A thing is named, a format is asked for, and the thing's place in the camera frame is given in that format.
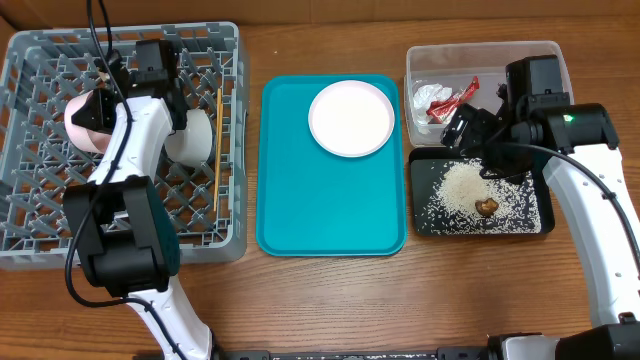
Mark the small pink plate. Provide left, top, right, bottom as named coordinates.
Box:
left=64, top=91, right=111, bottom=154

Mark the white rice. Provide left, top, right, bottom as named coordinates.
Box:
left=414, top=159, right=542, bottom=236

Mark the red snack wrapper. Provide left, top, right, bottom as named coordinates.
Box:
left=426, top=76, right=480, bottom=124

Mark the grey-green bowl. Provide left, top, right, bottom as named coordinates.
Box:
left=164, top=109, right=216, bottom=168

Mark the wooden chopstick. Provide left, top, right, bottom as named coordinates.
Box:
left=213, top=143, right=221, bottom=213
left=216, top=87, right=223, bottom=155

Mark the large white plate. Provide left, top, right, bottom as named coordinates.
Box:
left=308, top=80, right=395, bottom=158

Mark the brown food chunk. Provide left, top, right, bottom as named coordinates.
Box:
left=475, top=198, right=499, bottom=218

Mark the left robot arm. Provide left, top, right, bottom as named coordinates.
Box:
left=63, top=39, right=221, bottom=359

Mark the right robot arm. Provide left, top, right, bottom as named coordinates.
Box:
left=441, top=55, right=639, bottom=360

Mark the black waste tray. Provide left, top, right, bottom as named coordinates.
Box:
left=409, top=147, right=555, bottom=236

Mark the grey plastic dish rack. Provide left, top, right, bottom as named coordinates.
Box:
left=1, top=22, right=250, bottom=270

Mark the clear plastic bin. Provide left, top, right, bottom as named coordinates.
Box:
left=404, top=41, right=573, bottom=147

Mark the crumpled white tissue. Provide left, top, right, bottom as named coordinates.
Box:
left=412, top=84, right=453, bottom=125

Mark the teal plastic tray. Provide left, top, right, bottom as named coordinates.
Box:
left=256, top=74, right=408, bottom=257

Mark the black bar at table edge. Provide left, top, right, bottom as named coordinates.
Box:
left=220, top=346, right=487, bottom=360

